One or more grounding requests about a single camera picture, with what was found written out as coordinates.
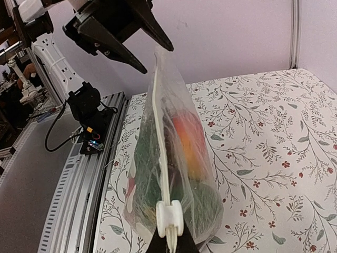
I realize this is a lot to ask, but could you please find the clear zip top bag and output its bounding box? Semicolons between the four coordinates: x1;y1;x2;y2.
124;48;224;252

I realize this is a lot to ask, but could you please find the green fake vegetable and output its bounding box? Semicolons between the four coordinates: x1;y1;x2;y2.
124;126;223;244

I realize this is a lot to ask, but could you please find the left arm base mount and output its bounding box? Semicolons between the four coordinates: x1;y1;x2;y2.
67;82;118;155

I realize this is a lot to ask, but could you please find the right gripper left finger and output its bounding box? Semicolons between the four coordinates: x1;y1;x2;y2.
146;229;169;253

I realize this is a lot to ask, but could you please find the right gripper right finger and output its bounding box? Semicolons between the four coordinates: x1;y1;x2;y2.
175;224;199;253

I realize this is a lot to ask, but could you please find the right aluminium frame post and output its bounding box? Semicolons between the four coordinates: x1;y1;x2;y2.
289;0;302;69

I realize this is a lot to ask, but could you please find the red orange fake pepper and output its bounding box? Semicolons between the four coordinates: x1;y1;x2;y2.
172;110;207;181

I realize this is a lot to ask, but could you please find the floral table mat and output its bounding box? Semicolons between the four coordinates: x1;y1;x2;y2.
91;67;337;253

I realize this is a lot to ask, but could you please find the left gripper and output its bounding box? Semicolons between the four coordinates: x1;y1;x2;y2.
63;0;174;74

